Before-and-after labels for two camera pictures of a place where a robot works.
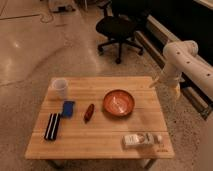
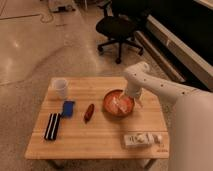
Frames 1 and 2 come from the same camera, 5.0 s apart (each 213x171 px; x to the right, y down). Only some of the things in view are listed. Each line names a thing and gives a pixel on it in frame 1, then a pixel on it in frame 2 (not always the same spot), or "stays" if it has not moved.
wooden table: x=101 y=118 stays
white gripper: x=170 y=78 → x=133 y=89
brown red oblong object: x=88 y=113 stays
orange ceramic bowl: x=118 y=102 stays
